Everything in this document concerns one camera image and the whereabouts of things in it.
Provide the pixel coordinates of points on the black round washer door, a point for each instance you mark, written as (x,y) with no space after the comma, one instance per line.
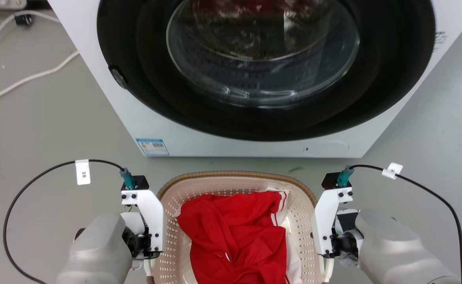
(156,98)

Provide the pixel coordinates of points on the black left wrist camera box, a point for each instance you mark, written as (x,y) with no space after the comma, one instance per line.
(141,183)

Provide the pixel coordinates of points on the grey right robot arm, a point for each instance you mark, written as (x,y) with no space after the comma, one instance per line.
(392,248)

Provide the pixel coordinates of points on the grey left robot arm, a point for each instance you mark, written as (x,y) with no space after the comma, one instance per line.
(96,252)

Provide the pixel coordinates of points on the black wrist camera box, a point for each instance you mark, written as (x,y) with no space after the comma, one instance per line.
(141,183)
(329,182)

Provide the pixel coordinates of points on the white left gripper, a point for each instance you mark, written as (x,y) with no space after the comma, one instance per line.
(152,221)

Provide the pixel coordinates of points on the beige perforated laundry basket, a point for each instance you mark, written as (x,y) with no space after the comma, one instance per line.
(230,183)

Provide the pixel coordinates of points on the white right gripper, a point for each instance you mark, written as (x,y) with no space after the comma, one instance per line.
(323,225)

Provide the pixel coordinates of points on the grey metal object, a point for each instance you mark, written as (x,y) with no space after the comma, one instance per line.
(2,4)

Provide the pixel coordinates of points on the red clothing inside drum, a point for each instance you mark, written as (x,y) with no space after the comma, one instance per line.
(250,5)

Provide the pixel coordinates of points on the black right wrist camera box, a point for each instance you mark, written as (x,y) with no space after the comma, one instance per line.
(329,182)

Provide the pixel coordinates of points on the black floor plug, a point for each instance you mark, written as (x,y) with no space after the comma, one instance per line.
(23,19)

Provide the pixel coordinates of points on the blue energy label sticker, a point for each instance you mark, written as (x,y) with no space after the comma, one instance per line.
(152,146)

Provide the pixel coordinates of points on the white front-load washing machine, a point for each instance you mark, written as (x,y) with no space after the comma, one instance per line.
(215,146)

